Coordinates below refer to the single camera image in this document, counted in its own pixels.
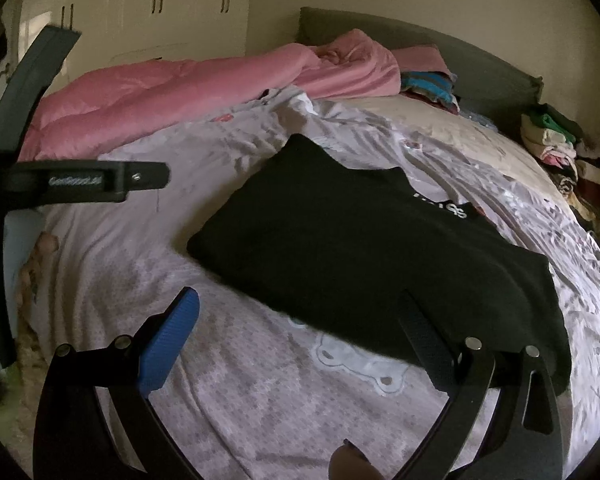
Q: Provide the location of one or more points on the white wardrobe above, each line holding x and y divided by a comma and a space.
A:
130, 25

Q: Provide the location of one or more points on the person's right hand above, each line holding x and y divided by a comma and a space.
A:
350, 462

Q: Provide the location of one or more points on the beige blanket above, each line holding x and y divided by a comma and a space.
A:
430, 120

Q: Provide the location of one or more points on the pink duvet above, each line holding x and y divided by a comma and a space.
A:
155, 95

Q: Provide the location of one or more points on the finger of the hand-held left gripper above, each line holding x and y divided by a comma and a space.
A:
147, 176

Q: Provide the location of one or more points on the pink pillow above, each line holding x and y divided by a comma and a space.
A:
420, 60

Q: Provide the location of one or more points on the pile of mixed clothes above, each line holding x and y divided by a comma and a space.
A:
555, 155

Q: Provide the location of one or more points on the grey bed headboard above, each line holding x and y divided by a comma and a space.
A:
480, 70

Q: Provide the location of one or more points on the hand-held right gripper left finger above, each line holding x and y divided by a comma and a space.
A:
172, 335

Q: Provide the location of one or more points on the blue cloth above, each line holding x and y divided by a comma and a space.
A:
430, 90

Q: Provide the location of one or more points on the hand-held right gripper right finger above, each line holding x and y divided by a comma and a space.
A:
425, 345

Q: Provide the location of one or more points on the black sweater with white print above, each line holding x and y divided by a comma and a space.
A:
355, 240

